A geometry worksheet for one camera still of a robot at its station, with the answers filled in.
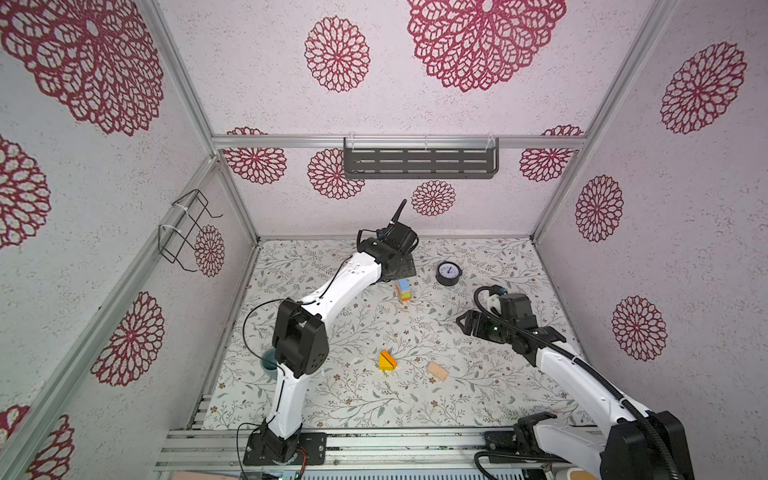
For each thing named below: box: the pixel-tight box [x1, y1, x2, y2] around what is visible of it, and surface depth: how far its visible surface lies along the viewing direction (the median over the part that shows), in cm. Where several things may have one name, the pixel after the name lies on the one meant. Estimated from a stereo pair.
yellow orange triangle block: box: [379, 350, 399, 371], surface depth 89 cm
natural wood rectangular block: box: [427, 362, 449, 381], surface depth 87 cm
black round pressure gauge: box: [435, 261, 463, 286], surface depth 108 cm
